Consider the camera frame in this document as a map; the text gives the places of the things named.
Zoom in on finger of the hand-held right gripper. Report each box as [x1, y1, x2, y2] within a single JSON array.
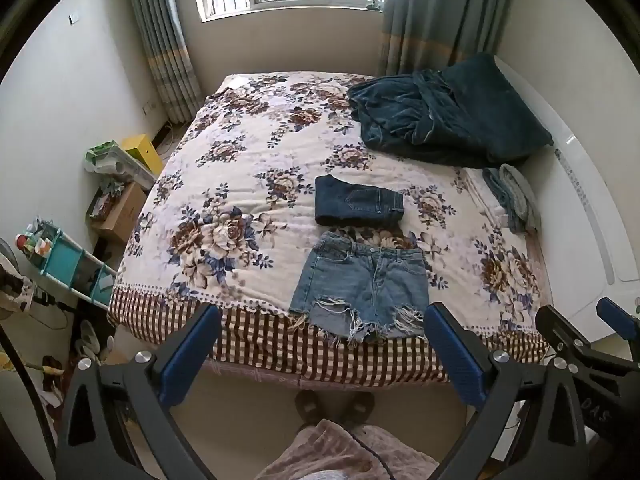
[[534, 304, 640, 443], [596, 297, 640, 343]]

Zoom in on folded blue cloth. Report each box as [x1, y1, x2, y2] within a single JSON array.
[[482, 167, 523, 235]]

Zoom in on clear plastic storage box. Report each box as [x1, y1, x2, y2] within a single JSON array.
[[83, 140, 159, 192]]

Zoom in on teal shelf rack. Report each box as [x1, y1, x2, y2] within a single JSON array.
[[16, 217, 119, 311]]

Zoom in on dark blue velvet blanket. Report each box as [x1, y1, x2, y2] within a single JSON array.
[[347, 70, 493, 161]]

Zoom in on person's pink pajama legs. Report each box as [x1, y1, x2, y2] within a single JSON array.
[[254, 419, 442, 480]]

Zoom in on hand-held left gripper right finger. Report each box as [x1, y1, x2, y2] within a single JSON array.
[[424, 302, 588, 480]]

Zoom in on light blue denim shorts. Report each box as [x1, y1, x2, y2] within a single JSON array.
[[289, 231, 431, 347]]

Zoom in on brown cardboard box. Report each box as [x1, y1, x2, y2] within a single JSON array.
[[87, 182, 149, 246]]

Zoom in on dark teal pillow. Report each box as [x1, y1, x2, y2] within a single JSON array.
[[435, 52, 554, 169]]

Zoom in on floral checked bedspread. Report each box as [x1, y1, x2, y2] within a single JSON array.
[[107, 71, 554, 392]]

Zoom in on white bed headboard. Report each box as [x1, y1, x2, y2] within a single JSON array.
[[492, 55, 640, 343]]

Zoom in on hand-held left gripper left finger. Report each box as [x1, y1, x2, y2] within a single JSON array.
[[55, 302, 223, 480]]

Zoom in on grey-blue striped curtain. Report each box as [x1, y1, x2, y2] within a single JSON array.
[[380, 0, 517, 80], [122, 0, 204, 124]]

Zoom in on person's black slipper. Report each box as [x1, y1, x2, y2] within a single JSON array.
[[344, 390, 376, 427], [294, 389, 335, 427]]

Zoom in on folded grey cloth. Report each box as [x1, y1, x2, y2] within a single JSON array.
[[499, 163, 544, 233]]

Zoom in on white slippers pair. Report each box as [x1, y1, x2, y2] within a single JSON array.
[[76, 319, 110, 363]]

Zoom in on folded dark blue jeans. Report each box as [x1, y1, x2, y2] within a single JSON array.
[[314, 175, 405, 227]]

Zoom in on yellow box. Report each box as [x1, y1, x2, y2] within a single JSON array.
[[121, 133, 164, 177]]

